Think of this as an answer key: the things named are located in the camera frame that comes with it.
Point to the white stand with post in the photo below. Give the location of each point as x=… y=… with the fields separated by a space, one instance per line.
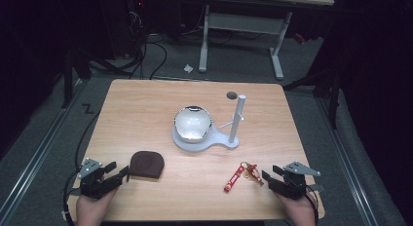
x=236 y=122

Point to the person's left hand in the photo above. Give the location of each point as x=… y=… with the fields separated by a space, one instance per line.
x=94 y=209

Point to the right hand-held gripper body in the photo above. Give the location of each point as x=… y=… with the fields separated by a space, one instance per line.
x=293 y=185

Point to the white paper scrap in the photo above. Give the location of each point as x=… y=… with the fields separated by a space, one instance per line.
x=188 y=68

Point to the metal floor rail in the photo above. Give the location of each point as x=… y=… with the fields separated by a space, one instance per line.
x=347 y=161
x=35 y=154

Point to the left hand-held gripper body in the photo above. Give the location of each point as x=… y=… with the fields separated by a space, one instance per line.
x=94 y=183

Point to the silver metal bowl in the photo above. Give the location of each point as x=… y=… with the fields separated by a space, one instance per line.
x=192 y=125

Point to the person's right hand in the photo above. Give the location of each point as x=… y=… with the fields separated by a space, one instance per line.
x=300 y=211

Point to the black tripod stand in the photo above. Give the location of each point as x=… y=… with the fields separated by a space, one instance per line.
x=68 y=80
x=332 y=96

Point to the brown pouch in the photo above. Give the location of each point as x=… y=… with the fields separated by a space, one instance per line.
x=146 y=164

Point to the white frame desk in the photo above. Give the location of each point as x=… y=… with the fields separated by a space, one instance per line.
x=243 y=23

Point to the dark round table grommet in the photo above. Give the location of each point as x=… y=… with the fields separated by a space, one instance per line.
x=232 y=95

